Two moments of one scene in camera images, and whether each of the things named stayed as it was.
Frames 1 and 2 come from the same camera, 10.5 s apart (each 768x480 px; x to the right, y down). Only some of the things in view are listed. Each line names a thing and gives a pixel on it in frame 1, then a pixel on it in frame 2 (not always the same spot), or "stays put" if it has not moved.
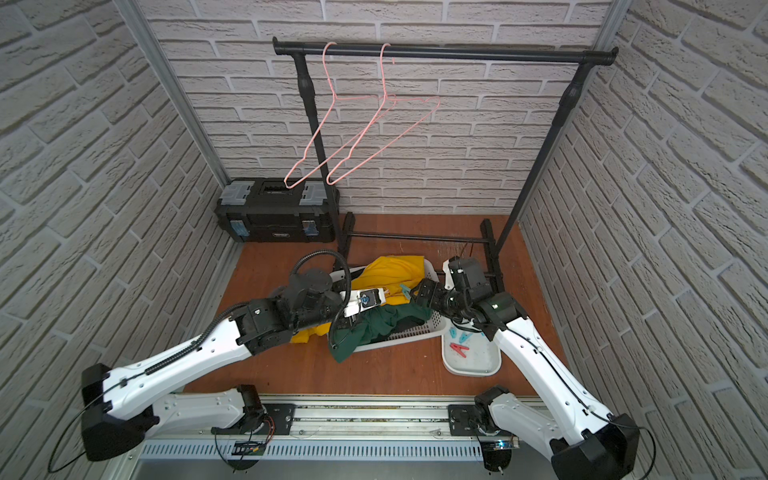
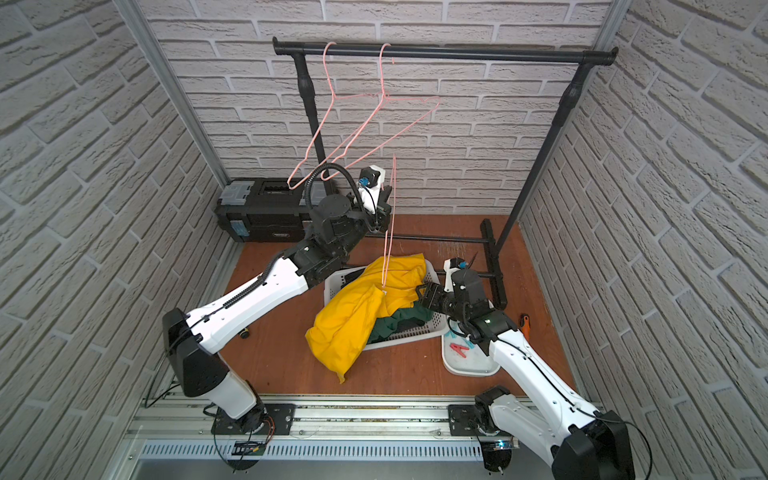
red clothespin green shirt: [459, 349] stays put
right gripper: [426, 284] stays put
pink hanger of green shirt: [329, 178] to [352, 135]
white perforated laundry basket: [433, 326] stays put
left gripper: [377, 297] to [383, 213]
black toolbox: [279, 210] stays put
